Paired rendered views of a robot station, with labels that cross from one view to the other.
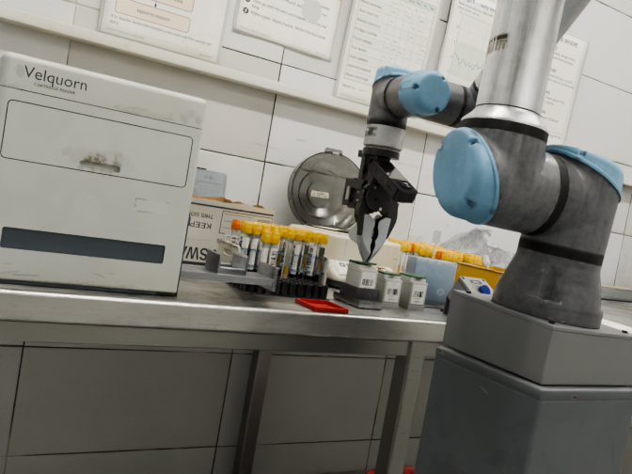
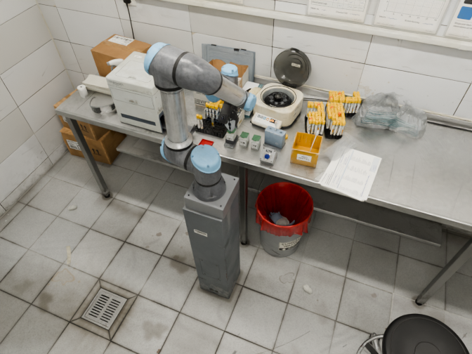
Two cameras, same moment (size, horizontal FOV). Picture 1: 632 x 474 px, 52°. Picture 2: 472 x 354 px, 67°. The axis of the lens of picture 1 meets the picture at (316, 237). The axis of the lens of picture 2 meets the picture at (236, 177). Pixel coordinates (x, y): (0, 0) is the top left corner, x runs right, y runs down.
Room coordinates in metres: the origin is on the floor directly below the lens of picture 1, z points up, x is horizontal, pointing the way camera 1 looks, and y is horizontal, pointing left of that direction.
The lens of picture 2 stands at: (0.44, -1.24, 2.20)
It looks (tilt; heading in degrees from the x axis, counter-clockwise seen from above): 49 degrees down; 54
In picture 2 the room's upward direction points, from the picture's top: 2 degrees counter-clockwise
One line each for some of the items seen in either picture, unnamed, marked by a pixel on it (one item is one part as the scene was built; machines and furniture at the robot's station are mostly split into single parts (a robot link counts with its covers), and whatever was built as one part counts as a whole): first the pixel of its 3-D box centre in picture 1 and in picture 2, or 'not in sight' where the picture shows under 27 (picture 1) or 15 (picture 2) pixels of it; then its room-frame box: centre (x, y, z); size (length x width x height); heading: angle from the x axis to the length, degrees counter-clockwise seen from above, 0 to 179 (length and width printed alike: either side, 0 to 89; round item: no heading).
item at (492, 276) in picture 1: (494, 291); (305, 149); (1.47, -0.42, 0.93); 0.13 x 0.13 x 0.10; 36
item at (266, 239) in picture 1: (282, 262); (211, 121); (1.21, 0.05, 0.93); 0.17 x 0.09 x 0.11; 121
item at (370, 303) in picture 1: (357, 294); (231, 139); (1.24, -0.10, 0.89); 0.09 x 0.05 x 0.04; 31
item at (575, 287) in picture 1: (552, 279); (208, 181); (0.93, -0.34, 1.00); 0.15 x 0.15 x 0.10
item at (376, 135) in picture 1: (382, 139); not in sight; (1.24, -0.09, 1.19); 0.08 x 0.08 x 0.05
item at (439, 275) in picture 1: (428, 281); (274, 138); (1.40, -0.26, 0.92); 0.10 x 0.07 x 0.10; 113
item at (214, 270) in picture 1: (213, 266); (175, 125); (1.05, 0.16, 0.92); 0.21 x 0.07 x 0.05; 121
